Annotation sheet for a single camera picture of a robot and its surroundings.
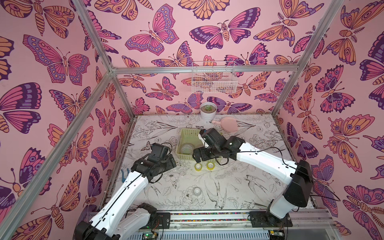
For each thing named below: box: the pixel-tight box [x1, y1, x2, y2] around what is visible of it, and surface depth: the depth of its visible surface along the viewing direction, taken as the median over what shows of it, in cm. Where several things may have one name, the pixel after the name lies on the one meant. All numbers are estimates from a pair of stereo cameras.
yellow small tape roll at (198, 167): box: [194, 163, 203, 172], surface depth 94 cm
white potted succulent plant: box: [200, 101, 218, 122], surface depth 115 cm
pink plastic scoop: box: [211, 116, 238, 133], surface depth 116 cm
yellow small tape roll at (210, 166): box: [206, 162, 215, 171], surface depth 94 cm
